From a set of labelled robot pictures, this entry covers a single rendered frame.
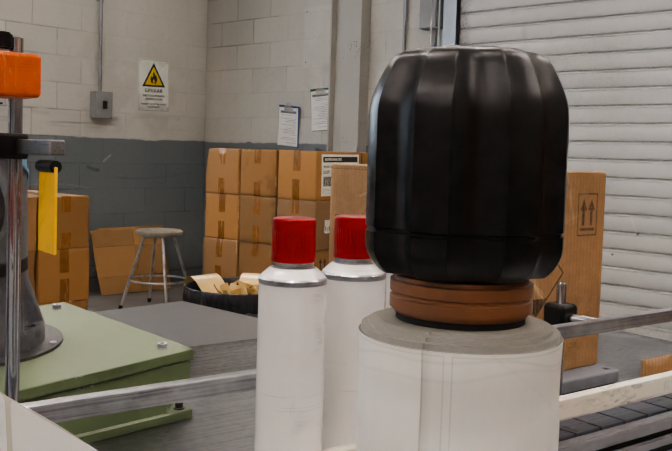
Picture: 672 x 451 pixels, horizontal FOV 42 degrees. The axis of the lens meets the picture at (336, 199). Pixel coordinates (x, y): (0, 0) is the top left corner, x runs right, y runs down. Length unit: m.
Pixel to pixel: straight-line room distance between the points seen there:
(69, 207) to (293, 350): 3.68
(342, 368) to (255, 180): 3.96
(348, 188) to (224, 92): 6.27
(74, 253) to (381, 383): 3.99
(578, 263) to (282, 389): 0.66
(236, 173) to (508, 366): 4.41
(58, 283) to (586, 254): 3.33
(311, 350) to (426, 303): 0.31
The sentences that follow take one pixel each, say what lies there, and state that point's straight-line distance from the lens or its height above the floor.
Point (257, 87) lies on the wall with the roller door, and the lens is 7.11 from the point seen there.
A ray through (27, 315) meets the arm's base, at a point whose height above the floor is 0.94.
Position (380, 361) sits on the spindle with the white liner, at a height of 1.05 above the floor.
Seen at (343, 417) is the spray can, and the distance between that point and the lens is 0.69.
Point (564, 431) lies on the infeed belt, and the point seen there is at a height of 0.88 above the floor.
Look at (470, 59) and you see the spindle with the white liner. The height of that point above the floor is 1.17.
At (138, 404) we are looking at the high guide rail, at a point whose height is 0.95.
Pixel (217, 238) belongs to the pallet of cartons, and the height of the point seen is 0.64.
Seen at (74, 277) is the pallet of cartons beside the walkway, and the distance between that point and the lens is 4.33.
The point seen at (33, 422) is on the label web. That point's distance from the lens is 0.25.
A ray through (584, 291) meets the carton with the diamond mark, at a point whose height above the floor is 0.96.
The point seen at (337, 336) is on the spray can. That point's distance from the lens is 0.68.
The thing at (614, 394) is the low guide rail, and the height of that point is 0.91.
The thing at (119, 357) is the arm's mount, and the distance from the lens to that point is 0.98.
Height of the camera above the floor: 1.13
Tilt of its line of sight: 3 degrees down
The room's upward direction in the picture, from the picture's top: 2 degrees clockwise
